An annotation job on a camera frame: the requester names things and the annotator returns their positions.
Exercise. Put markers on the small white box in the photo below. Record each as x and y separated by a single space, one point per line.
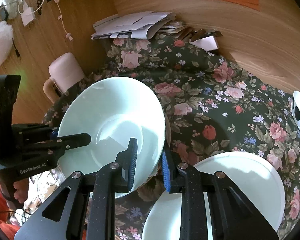
206 40

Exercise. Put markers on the pale green bowl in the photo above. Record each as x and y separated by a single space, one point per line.
112 111

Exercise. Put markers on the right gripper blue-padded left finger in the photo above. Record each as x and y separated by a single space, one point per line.
124 177

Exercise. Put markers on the orange sleeve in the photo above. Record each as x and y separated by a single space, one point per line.
8 229

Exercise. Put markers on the stack of white papers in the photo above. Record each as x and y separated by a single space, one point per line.
140 25

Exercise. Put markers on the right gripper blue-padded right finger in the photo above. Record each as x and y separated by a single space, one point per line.
171 176

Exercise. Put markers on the pink white bowl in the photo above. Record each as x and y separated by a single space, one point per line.
168 135

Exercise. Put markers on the left hand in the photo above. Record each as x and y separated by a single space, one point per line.
21 190

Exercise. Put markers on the floral dark green cloth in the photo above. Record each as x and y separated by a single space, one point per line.
213 106

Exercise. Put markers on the pink mug with beige handle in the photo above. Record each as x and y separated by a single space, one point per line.
64 72

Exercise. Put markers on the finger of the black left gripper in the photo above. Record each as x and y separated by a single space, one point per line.
54 133
71 141

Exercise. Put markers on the white charger with cable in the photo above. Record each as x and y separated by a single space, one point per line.
28 15

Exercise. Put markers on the pale green round plate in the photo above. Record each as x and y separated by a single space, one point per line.
243 198

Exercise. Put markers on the white fluffy item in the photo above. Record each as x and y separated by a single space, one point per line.
6 40

